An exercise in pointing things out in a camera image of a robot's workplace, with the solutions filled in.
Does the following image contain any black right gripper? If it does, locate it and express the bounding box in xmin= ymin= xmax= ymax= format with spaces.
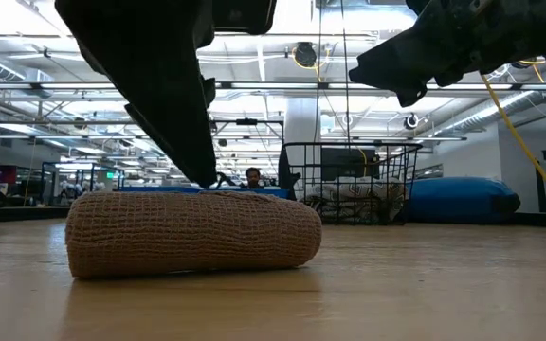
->
xmin=348 ymin=0 xmax=546 ymax=108

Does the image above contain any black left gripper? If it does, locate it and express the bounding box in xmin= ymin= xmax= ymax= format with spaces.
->
xmin=54 ymin=0 xmax=278 ymax=188

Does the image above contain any grey patterned fabric pouch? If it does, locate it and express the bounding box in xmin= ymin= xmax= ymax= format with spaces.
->
xmin=300 ymin=175 xmax=410 ymax=224

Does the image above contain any tan elastic bandage roll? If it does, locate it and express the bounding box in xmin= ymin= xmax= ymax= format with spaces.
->
xmin=64 ymin=190 xmax=324 ymax=279

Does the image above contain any blue plastic bin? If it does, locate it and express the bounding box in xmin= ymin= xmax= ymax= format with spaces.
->
xmin=119 ymin=185 xmax=198 ymax=193
xmin=215 ymin=188 xmax=292 ymax=200

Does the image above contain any person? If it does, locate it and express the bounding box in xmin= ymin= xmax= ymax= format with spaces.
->
xmin=243 ymin=166 xmax=264 ymax=190

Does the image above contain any blue fabric pouch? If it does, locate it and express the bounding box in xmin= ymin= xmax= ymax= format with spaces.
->
xmin=403 ymin=177 xmax=522 ymax=224

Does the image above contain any black hanging cable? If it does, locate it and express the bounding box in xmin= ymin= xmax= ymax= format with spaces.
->
xmin=338 ymin=0 xmax=352 ymax=143
xmin=313 ymin=0 xmax=324 ymax=143

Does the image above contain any silver ventilation duct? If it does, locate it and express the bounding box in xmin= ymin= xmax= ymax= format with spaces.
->
xmin=436 ymin=89 xmax=546 ymax=138

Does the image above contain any distant black metal frame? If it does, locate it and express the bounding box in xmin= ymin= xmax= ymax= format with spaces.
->
xmin=208 ymin=118 xmax=285 ymax=143

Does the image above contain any black wire basket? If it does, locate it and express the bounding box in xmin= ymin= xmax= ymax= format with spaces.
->
xmin=280 ymin=140 xmax=424 ymax=227

